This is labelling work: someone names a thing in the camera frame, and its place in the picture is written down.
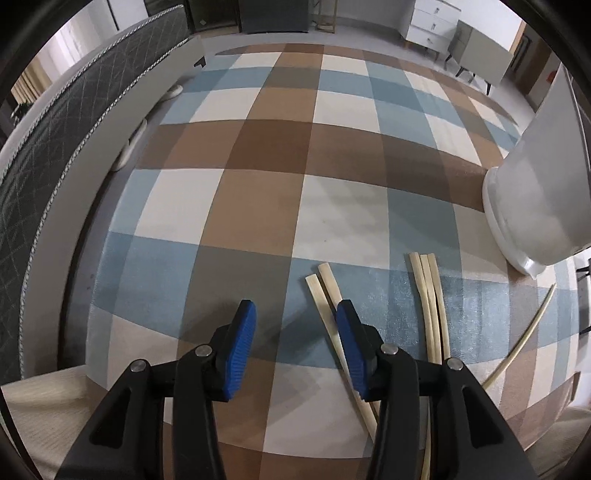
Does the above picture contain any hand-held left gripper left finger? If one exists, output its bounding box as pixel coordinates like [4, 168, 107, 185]
[58, 300, 257, 480]

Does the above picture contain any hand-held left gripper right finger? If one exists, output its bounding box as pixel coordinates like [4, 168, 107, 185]
[336, 300, 539, 480]

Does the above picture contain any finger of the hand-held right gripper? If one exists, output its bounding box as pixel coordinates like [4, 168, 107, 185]
[576, 258, 591, 335]

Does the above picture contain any bundle of bamboo chopsticks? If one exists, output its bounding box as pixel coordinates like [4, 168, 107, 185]
[305, 251, 557, 480]

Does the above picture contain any grey and white utensil holder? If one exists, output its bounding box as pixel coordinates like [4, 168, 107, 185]
[481, 62, 591, 278]

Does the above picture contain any beige ribbed cloth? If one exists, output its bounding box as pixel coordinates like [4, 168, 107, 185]
[526, 406, 589, 480]
[0, 364, 176, 480]

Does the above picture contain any plaid cloth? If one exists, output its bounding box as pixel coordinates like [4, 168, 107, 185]
[85, 42, 580, 462]

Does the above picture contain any grey nightstand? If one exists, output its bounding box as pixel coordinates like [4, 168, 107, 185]
[445, 19, 515, 95]

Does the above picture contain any dark grey quilted mattress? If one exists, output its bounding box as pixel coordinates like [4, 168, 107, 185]
[0, 4, 191, 370]

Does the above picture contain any white dressing table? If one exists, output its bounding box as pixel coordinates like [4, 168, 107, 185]
[406, 0, 462, 49]

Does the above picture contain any beige curtain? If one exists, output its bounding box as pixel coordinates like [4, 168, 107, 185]
[9, 60, 51, 107]

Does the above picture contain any light grey bed frame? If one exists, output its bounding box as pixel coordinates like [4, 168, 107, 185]
[18, 33, 207, 384]

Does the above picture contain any light wood door frame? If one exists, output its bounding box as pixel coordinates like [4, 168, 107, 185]
[507, 21, 527, 52]

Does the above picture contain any slim gold frame stool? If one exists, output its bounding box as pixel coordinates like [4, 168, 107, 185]
[311, 0, 338, 34]

